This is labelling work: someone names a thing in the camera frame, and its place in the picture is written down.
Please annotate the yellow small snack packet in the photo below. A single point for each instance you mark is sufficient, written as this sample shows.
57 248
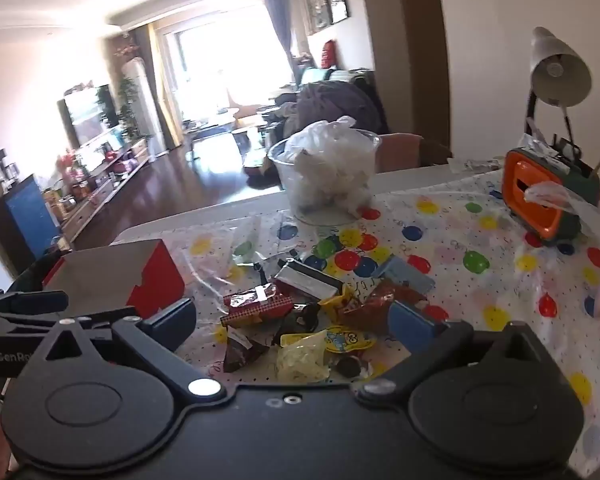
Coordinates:
337 304

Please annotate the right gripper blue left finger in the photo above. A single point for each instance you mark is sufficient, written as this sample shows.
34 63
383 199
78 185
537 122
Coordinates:
152 342

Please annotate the brown chip bag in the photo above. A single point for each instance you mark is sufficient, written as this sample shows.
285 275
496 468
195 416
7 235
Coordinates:
372 314

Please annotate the dark brown triangular snack packet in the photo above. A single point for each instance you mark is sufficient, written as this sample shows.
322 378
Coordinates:
241 351

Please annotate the red cardboard box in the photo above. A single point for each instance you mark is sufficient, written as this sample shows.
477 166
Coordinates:
141 275

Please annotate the red checkered snack packet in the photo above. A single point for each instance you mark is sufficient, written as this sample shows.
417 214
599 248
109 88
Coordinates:
255 306

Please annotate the long tv console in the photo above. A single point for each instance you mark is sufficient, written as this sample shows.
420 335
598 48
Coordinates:
109 178

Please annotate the clear tub with plastic bag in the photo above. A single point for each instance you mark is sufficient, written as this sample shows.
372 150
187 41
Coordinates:
325 170

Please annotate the white desk lamp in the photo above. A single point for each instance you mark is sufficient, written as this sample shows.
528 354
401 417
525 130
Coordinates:
558 75

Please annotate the balloon birthday tablecloth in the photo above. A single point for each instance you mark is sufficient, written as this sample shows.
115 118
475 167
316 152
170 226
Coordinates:
474 259

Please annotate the yellow minion snack packet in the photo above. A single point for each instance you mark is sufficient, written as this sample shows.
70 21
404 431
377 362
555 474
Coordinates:
343 340

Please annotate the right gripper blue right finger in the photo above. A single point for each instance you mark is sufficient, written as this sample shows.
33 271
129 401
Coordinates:
432 344

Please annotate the blue front cabinet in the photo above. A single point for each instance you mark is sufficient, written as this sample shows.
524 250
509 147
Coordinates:
27 227

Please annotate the coffee table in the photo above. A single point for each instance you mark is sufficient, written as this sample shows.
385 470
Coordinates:
198 130

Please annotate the pale yellow snack packet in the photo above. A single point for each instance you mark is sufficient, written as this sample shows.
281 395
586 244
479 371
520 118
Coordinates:
301 358

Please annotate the silver black snack packet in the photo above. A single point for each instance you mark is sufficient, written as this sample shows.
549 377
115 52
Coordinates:
311 282

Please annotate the purple clothes pile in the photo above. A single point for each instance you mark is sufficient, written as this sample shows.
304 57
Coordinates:
327 101

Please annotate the grey blue snack packet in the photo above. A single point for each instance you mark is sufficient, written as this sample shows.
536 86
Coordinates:
402 273

